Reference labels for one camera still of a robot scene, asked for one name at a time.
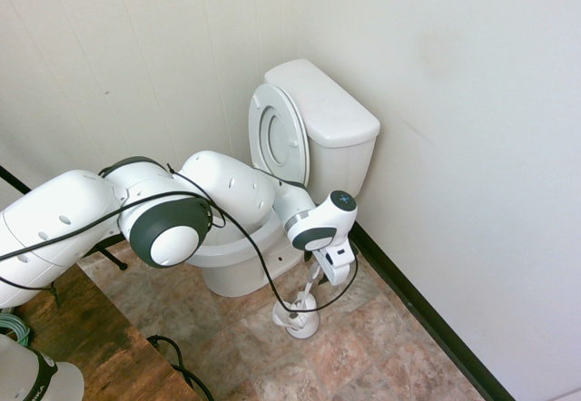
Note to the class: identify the white toilet tank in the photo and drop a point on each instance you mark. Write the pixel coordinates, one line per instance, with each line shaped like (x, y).
(340, 160)

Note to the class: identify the black camera tripod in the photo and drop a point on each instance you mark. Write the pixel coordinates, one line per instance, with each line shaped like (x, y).
(13, 178)

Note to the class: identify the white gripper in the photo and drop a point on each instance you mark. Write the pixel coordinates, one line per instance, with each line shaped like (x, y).
(338, 265)

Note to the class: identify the white toilet brush holder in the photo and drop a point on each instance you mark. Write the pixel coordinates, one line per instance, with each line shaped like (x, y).
(304, 328)

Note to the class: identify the white toilet seat cover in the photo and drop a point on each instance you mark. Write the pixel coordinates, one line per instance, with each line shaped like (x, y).
(280, 140)

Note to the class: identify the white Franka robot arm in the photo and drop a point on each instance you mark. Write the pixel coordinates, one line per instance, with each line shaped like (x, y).
(68, 210)

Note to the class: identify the black wall baseboard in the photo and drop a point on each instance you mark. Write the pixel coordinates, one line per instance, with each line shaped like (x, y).
(408, 292)

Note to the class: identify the white toilet brush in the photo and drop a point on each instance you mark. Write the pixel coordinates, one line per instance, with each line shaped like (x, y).
(305, 294)

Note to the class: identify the white toilet bowl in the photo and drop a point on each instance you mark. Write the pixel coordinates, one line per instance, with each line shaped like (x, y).
(236, 278)

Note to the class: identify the white toilet tank lid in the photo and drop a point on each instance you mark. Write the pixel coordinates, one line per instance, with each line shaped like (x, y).
(327, 101)

